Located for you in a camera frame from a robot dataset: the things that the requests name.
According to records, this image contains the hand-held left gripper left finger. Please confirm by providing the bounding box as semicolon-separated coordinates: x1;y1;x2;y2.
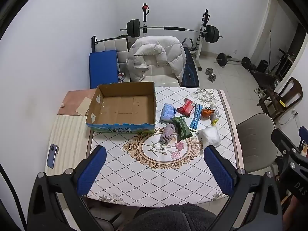
27;146;107;231

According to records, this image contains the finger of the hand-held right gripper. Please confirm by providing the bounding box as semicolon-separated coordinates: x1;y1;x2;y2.
298;126;308;150
271;128;301;159

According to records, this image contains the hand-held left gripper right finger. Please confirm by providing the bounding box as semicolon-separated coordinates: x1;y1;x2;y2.
203;145;283;231

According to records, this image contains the white plastic pack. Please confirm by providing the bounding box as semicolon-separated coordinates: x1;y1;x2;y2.
198;127;220;148

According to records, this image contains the clear crinkled plastic packet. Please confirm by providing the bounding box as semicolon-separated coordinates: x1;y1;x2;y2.
209;102;220;126

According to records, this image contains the green packet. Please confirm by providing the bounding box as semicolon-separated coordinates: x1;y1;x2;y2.
170;116;193;142

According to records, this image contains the blue white strip packet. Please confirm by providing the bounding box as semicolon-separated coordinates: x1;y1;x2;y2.
189;104;203;130

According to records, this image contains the orange snack packet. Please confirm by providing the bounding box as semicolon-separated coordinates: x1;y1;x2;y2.
201;108;215;119

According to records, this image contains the purple pink cloth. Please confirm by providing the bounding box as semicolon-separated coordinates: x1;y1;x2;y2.
159;123;176;145

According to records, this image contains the cardboard box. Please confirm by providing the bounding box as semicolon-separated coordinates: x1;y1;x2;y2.
86;81;156;134

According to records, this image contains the red snack packet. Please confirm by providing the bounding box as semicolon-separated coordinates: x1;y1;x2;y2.
177;98;196;118

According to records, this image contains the blue tissue pack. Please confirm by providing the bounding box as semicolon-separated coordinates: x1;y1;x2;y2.
160;103;177;122

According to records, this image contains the beige plastic chair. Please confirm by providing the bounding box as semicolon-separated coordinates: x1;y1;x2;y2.
236;113;277;174

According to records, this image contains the blue smartphone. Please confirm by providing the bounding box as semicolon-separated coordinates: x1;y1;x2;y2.
46;143;59;169

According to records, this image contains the dark wooden chair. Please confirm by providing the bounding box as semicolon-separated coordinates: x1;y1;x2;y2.
257;77;304;126

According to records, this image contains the beige cardboard piece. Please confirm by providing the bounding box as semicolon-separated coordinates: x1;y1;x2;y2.
75;97;92;117

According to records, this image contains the dark low bench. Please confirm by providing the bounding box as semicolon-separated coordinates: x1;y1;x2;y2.
250;70;281;89

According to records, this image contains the person's dark fleece clothing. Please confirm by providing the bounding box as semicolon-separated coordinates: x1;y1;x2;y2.
125;203;217;231

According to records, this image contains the black scooter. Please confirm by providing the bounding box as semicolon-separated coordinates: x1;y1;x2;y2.
269;48;296;77

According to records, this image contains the black bag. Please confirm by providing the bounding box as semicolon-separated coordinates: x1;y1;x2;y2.
257;60;269;73

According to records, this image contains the long black stick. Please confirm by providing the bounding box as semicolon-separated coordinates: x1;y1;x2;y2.
267;30;272;68

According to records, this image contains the short barbell with black plates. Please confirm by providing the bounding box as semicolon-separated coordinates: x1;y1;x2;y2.
215;52;252;70

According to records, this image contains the blue folded mat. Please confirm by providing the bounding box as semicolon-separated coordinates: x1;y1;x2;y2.
89;50;119;89

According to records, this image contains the black blue weight bench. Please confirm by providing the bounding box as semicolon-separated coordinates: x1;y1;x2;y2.
180;38;200;87

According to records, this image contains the white padded chair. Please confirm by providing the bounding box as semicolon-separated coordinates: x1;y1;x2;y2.
97;38;128;77

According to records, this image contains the white down jacket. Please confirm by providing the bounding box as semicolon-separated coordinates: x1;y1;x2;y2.
126;36;187;83

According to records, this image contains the long barbell with black plates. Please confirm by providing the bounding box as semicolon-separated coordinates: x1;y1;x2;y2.
120;19;223;44

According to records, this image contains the white barbell rack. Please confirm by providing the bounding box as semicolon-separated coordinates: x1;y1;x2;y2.
141;3;210;72

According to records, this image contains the black power cable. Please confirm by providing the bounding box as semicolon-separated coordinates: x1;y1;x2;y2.
279;112;297;126

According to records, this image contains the white door frame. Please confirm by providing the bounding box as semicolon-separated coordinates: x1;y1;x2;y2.
250;0;301;65

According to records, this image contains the black metal handle bar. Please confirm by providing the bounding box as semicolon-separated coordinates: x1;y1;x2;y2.
91;36;121;53

